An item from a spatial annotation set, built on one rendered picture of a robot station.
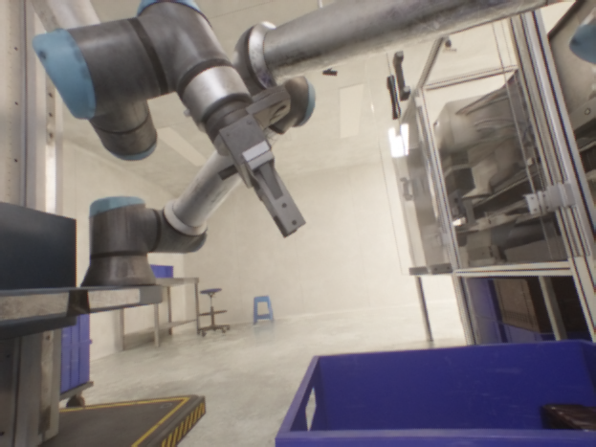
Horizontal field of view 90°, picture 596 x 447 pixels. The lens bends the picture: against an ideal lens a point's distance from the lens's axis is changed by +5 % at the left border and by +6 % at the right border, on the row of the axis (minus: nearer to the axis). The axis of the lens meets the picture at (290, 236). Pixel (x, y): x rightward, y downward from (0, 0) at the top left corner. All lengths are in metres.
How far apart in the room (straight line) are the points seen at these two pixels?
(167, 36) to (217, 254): 5.58
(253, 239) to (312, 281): 1.43
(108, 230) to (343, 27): 0.77
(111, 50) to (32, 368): 0.77
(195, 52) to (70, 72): 0.14
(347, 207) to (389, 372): 4.87
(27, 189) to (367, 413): 1.05
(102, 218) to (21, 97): 0.40
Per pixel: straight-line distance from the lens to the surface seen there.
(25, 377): 1.01
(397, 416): 0.85
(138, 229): 0.98
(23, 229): 0.94
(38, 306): 0.72
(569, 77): 2.12
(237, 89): 0.44
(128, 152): 0.59
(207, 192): 0.90
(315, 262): 5.43
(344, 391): 0.83
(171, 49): 0.47
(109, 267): 0.94
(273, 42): 0.61
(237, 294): 5.77
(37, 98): 1.16
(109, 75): 0.46
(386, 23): 0.50
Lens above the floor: 0.62
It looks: 9 degrees up
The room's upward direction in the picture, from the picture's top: 7 degrees counter-clockwise
